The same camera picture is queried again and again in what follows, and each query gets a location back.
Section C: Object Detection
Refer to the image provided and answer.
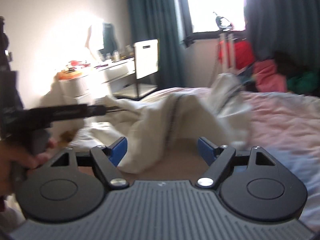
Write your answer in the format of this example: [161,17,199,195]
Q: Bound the white sweatpants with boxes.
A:
[92,73,253,174]

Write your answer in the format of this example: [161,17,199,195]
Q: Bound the white clothes rack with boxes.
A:
[207,12,237,87]

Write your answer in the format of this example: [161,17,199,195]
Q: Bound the person's left hand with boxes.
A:
[1,138,57,198]

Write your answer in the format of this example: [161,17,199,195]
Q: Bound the pink pastel bed duvet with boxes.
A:
[126,92,319,231]

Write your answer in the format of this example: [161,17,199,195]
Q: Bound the white dresser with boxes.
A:
[59,58,135,98]

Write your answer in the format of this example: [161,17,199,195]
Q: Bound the pink garment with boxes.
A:
[253,59,287,93]

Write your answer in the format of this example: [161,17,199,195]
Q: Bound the red garment on rack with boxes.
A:
[234,40,255,70]

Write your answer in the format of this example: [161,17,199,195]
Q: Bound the white chair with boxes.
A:
[114,40,159,100]

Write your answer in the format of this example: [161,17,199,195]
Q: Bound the black garment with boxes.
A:
[274,51,310,79]

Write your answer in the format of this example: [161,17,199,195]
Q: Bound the green garment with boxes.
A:
[287,71,319,94]

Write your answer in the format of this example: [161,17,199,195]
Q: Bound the teal curtain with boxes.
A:
[128,0,192,88]

